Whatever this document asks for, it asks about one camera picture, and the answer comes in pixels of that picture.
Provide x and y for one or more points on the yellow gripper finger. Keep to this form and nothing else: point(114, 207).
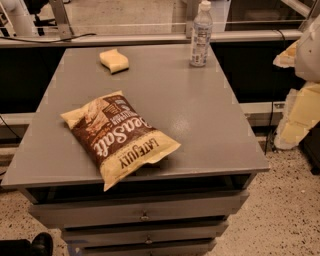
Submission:
point(286, 58)

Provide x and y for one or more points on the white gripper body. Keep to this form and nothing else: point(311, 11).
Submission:
point(309, 55)

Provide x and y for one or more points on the clear plastic water bottle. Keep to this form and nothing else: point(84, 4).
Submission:
point(201, 35)

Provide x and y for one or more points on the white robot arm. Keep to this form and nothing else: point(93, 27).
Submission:
point(307, 60)

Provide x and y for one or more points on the brown sea salt chip bag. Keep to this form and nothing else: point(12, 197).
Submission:
point(116, 137)

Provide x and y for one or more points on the grey drawer cabinet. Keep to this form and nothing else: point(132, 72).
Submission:
point(188, 195)

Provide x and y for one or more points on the yellow sponge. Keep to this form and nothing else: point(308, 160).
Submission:
point(114, 61)

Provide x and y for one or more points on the top drawer knob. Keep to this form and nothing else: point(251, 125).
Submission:
point(144, 217)

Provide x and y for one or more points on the drawer knob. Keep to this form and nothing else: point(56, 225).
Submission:
point(148, 240)
point(144, 217)

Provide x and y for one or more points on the middle drawer knob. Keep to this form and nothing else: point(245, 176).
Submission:
point(148, 240)

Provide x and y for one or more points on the black object bottom left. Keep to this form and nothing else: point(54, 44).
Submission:
point(41, 245)

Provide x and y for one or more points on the metal rail frame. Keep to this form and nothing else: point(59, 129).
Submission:
point(86, 23)

